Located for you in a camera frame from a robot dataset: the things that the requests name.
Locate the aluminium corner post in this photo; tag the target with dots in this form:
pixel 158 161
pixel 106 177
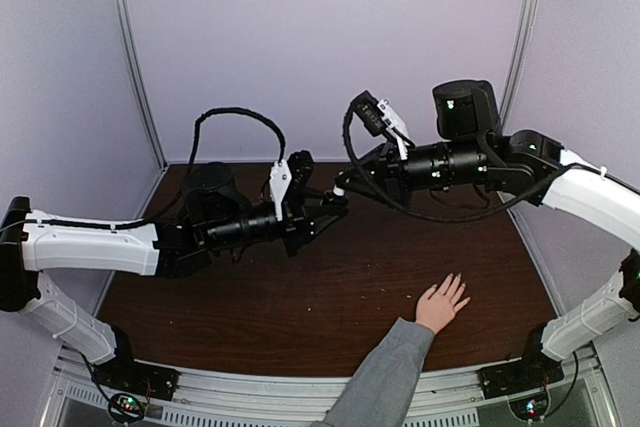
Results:
pixel 526 21
pixel 137 81

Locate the aluminium front frame rail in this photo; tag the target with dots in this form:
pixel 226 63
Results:
pixel 452 397

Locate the person's bare hand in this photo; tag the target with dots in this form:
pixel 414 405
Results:
pixel 438 305

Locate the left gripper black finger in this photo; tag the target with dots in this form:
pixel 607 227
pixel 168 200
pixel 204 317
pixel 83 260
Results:
pixel 313 201
pixel 320 222

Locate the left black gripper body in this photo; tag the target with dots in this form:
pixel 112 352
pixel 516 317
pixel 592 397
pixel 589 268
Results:
pixel 294 223

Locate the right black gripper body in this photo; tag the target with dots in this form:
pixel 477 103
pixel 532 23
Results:
pixel 399 188

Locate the right aluminium corner post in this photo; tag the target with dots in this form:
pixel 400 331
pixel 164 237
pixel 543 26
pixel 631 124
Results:
pixel 526 21

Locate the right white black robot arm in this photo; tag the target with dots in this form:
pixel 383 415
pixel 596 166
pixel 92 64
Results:
pixel 533 168

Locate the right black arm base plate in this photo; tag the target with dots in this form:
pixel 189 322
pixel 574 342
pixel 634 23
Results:
pixel 511 378

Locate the right round controller board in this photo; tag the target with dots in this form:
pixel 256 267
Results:
pixel 529 409

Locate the left aluminium corner post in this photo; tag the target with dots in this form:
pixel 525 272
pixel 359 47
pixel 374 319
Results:
pixel 137 81

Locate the white capped nail polish bottle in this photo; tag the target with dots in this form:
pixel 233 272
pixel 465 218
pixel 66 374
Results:
pixel 335 197

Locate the left round controller board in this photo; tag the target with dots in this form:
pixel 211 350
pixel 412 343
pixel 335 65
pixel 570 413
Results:
pixel 124 408

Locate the grey sleeved forearm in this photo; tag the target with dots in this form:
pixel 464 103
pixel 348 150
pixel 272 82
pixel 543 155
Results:
pixel 382 388

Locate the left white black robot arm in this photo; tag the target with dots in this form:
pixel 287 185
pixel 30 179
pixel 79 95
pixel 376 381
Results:
pixel 215 217

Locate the round controller board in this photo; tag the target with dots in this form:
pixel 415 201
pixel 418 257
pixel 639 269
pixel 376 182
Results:
pixel 529 409
pixel 124 408

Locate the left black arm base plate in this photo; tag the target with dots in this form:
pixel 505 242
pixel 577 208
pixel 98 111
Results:
pixel 141 379

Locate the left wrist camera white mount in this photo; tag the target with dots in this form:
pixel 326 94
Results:
pixel 287 181

